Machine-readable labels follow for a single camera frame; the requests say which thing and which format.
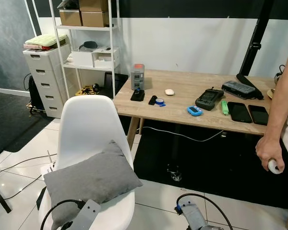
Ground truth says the large black floor mat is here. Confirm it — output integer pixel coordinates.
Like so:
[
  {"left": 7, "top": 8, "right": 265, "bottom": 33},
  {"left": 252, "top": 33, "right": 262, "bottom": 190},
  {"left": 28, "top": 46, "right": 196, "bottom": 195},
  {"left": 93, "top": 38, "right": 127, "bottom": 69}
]
[{"left": 133, "top": 119, "right": 288, "bottom": 210}]

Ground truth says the black slanted pole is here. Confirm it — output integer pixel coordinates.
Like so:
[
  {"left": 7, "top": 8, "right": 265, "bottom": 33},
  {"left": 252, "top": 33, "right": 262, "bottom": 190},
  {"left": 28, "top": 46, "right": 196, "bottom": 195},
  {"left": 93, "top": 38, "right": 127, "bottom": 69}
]
[{"left": 240, "top": 0, "right": 274, "bottom": 77}]

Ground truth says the green marker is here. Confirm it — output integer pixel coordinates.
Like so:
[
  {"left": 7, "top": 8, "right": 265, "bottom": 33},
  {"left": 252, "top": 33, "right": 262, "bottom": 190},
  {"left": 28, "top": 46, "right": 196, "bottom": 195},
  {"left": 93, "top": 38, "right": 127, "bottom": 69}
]
[{"left": 221, "top": 99, "right": 230, "bottom": 115}]

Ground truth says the white plastic chair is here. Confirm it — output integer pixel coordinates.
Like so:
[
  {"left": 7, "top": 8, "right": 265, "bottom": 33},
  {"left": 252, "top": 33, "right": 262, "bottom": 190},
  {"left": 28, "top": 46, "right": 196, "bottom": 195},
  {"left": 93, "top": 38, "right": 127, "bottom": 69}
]
[{"left": 38, "top": 94, "right": 136, "bottom": 230}]

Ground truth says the black stand leg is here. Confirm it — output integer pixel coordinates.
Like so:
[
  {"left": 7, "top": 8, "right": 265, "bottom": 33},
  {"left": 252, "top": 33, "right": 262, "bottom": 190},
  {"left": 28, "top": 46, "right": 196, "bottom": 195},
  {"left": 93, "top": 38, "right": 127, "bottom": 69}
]
[{"left": 0, "top": 181, "right": 12, "bottom": 214}]

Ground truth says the black handheld controller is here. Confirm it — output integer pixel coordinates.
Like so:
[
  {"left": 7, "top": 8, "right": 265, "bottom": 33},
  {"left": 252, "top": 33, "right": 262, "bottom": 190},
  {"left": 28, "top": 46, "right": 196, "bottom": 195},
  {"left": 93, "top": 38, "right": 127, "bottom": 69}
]
[{"left": 195, "top": 88, "right": 225, "bottom": 111}]

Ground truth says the wooden table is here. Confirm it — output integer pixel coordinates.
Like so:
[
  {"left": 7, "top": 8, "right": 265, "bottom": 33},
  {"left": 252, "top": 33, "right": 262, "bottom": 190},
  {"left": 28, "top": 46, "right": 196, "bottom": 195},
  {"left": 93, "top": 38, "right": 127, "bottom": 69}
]
[{"left": 113, "top": 69, "right": 288, "bottom": 230}]

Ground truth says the white metal shelf rack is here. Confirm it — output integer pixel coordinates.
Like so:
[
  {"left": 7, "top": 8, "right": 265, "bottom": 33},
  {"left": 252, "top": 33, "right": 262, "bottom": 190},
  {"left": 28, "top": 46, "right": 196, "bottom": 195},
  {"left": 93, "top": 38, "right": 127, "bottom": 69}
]
[{"left": 48, "top": 0, "right": 121, "bottom": 99}]

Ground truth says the white cable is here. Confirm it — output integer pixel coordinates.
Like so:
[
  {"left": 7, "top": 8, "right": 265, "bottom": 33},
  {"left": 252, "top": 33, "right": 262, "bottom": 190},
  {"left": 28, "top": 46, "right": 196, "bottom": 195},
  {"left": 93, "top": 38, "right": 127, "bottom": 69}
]
[{"left": 142, "top": 126, "right": 226, "bottom": 143}]

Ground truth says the person's hand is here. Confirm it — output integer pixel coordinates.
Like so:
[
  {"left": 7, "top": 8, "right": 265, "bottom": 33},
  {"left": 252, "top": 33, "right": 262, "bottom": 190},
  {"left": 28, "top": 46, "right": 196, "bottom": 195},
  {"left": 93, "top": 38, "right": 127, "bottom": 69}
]
[{"left": 255, "top": 136, "right": 285, "bottom": 174}]

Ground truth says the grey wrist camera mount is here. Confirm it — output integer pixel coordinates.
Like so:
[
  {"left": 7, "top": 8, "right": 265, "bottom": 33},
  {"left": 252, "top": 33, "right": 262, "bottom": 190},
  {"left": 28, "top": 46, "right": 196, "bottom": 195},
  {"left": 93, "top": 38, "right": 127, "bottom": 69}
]
[
  {"left": 70, "top": 199, "right": 101, "bottom": 230},
  {"left": 175, "top": 201, "right": 207, "bottom": 230}
]

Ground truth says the green folded towel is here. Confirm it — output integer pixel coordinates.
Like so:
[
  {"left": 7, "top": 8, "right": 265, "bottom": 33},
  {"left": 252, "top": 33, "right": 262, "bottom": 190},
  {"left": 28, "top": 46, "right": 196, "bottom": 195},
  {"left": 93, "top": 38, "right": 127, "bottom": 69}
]
[{"left": 25, "top": 34, "right": 63, "bottom": 47}]

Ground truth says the small brown cardboard box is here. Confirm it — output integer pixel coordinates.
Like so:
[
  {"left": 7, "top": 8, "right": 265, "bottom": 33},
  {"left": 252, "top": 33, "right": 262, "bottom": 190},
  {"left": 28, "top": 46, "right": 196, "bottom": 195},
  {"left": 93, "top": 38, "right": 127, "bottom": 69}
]
[{"left": 59, "top": 9, "right": 83, "bottom": 27}]

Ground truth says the grey device with red top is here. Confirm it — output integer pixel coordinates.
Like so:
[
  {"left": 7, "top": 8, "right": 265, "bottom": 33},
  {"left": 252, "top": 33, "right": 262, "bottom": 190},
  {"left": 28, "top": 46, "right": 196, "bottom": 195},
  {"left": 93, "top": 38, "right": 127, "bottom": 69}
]
[{"left": 131, "top": 63, "right": 146, "bottom": 92}]

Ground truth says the black keypad device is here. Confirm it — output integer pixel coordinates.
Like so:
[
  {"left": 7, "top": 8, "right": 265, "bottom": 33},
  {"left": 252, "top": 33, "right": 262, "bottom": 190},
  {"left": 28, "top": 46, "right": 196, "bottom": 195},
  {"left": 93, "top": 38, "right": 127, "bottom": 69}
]
[{"left": 222, "top": 80, "right": 256, "bottom": 96}]

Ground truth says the white drawer cabinet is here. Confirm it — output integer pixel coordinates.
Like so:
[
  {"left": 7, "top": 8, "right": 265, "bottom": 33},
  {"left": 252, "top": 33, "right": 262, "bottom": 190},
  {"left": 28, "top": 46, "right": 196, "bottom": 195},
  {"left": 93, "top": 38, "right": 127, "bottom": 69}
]
[{"left": 23, "top": 44, "right": 70, "bottom": 119}]

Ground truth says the thin floor cable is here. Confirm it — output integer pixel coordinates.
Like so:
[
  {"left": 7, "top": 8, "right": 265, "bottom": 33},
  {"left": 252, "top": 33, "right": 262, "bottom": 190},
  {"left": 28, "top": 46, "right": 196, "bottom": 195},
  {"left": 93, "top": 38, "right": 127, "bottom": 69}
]
[{"left": 0, "top": 154, "right": 58, "bottom": 201}]

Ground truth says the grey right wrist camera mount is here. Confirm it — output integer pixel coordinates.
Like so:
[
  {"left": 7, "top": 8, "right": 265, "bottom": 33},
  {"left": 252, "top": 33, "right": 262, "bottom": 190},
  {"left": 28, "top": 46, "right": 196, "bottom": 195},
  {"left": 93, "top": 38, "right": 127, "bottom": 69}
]
[{"left": 175, "top": 201, "right": 207, "bottom": 230}]

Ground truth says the white round object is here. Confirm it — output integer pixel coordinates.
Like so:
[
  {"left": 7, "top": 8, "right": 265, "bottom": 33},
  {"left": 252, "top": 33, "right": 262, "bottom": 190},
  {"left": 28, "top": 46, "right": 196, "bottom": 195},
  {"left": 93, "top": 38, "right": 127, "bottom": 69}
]
[{"left": 268, "top": 159, "right": 282, "bottom": 175}]

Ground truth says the blue tape roll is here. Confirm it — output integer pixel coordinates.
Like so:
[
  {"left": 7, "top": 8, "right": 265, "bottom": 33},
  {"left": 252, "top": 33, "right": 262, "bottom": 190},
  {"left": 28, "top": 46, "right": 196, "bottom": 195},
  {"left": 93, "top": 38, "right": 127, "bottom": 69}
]
[{"left": 149, "top": 95, "right": 166, "bottom": 107}]

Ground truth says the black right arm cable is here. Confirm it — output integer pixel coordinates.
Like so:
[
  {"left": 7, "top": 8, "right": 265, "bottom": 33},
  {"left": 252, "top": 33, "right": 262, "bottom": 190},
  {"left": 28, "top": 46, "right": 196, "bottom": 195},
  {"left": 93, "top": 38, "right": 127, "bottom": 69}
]
[{"left": 177, "top": 193, "right": 233, "bottom": 230}]

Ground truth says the black smartphone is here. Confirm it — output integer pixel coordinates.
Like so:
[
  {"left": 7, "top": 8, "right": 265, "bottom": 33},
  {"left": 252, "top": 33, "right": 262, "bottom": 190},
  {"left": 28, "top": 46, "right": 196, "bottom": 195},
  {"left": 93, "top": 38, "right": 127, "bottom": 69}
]
[
  {"left": 248, "top": 104, "right": 270, "bottom": 126},
  {"left": 228, "top": 102, "right": 253, "bottom": 124}
]

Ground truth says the white box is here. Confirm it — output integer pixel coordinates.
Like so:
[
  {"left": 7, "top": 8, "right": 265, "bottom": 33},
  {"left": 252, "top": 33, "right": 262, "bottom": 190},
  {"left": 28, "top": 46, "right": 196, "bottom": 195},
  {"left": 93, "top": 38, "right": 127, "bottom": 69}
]
[
  {"left": 67, "top": 50, "right": 96, "bottom": 68},
  {"left": 93, "top": 47, "right": 120, "bottom": 69}
]

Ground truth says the grey pillow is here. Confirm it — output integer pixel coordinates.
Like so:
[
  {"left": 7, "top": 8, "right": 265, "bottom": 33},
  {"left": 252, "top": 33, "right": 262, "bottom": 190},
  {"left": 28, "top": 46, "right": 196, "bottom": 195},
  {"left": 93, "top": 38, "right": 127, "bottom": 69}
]
[{"left": 43, "top": 140, "right": 143, "bottom": 230}]

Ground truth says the small blue device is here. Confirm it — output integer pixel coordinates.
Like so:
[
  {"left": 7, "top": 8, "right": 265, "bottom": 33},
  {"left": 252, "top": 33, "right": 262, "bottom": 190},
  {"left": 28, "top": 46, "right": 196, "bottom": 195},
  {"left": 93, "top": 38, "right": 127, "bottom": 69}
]
[{"left": 187, "top": 106, "right": 203, "bottom": 116}]

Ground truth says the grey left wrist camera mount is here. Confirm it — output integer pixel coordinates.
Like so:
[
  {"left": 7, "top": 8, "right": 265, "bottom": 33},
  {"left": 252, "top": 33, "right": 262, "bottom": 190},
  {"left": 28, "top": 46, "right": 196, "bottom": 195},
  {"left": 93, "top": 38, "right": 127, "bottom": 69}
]
[{"left": 70, "top": 199, "right": 101, "bottom": 230}]

